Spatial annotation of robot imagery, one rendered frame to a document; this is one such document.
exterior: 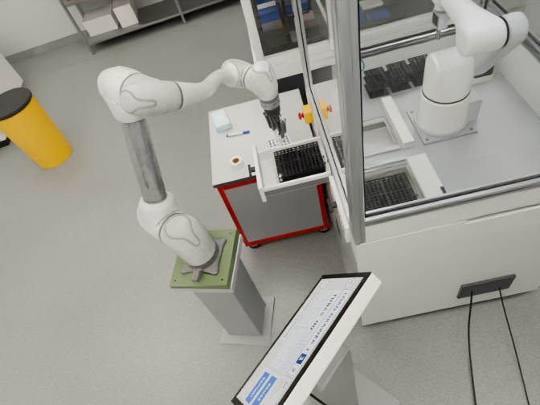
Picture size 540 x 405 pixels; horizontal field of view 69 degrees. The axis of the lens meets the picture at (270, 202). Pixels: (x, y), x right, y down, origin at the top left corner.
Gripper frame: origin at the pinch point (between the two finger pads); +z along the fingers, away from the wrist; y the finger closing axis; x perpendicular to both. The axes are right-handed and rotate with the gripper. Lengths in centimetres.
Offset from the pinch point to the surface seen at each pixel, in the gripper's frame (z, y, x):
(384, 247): 6, 72, -21
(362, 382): 88, 83, -55
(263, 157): 8.8, -4.9, -10.0
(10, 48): 85, -485, -8
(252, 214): 53, -15, -24
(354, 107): -68, 65, -26
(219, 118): 15, -54, 2
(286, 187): 7.0, 19.1, -19.0
